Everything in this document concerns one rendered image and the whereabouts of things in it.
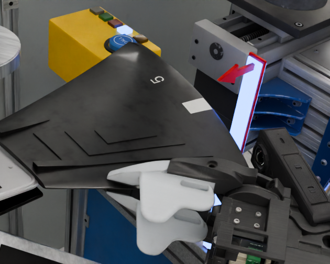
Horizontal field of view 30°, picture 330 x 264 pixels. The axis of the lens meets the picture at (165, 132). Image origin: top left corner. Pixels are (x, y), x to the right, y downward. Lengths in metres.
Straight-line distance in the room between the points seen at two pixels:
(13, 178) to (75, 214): 0.70
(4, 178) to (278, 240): 0.22
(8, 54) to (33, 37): 1.00
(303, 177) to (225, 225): 0.10
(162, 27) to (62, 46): 0.75
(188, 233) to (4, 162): 0.17
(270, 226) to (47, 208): 1.37
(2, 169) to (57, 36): 0.48
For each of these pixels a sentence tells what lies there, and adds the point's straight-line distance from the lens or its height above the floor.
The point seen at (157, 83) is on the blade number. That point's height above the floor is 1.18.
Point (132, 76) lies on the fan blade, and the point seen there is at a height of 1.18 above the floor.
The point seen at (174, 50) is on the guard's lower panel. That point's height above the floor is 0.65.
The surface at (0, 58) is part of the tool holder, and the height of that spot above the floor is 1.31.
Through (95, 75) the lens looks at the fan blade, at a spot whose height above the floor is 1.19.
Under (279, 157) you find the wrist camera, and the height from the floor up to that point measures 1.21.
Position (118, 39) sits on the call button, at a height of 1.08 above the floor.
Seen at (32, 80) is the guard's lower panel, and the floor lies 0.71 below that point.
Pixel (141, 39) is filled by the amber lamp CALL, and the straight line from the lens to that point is 0.95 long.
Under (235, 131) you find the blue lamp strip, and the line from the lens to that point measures 0.78.
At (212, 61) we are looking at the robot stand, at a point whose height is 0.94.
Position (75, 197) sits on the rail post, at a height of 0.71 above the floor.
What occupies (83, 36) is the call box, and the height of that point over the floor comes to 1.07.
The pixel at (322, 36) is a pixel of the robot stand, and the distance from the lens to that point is 1.35.
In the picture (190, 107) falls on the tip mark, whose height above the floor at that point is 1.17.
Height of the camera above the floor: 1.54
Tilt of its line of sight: 37 degrees down
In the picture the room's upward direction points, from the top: 9 degrees clockwise
